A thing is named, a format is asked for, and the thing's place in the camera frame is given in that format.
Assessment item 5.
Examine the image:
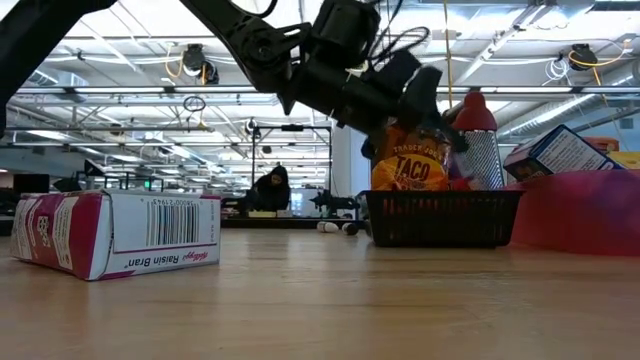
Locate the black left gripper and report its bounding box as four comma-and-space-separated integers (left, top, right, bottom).
282, 48, 471, 154

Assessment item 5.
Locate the orange taco seasoning packet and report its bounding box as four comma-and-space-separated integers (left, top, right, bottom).
371, 124, 452, 192

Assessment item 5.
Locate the blue cereal box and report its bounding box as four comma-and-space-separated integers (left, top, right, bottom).
502, 124, 625, 184

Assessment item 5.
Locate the orange cereal box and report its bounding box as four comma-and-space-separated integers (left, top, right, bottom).
582, 136, 621, 155

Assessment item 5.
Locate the yellow cereal box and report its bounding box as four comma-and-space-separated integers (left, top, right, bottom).
605, 150, 640, 172

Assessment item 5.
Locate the white building column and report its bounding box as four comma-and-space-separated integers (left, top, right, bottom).
331, 124, 374, 197

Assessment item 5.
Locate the black plastic basket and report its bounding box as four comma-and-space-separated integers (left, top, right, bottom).
362, 188, 525, 250

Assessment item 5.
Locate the small black background machine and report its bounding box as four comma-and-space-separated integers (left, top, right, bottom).
309, 189, 361, 215

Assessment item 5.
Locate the bright background screen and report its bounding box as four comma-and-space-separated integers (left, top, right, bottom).
291, 188, 317, 217

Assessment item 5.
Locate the person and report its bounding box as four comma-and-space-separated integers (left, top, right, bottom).
249, 164, 292, 212

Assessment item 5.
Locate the pink plastic tray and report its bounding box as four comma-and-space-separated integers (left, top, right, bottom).
502, 168, 640, 259

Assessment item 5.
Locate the grey ceiling beam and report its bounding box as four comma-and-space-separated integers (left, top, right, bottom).
0, 125, 216, 135

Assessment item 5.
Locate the purple raisin bran box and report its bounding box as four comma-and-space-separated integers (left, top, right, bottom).
9, 188, 222, 282

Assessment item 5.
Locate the black background monitor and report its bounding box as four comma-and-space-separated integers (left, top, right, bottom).
12, 173, 51, 196

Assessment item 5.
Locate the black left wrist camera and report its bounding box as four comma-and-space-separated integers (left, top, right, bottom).
310, 0, 382, 70

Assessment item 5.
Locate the metal box grater red handle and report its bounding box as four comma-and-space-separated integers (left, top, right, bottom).
447, 91, 505, 192

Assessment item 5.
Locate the black background frame stand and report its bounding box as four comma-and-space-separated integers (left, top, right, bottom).
251, 123, 334, 201

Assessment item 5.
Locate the white coiled ceiling cable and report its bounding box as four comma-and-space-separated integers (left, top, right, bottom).
543, 58, 569, 87

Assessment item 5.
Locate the silver ventilation duct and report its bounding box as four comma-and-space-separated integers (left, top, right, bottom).
497, 62, 640, 144
19, 51, 90, 90

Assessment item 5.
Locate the black ceiling cable reel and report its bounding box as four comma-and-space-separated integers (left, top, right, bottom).
569, 43, 597, 73
180, 43, 221, 87

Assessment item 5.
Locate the black hanging cable loop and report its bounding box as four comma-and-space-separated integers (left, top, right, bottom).
181, 95, 208, 114

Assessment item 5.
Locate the long ceiling light rail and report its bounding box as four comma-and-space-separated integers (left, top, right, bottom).
14, 85, 640, 97

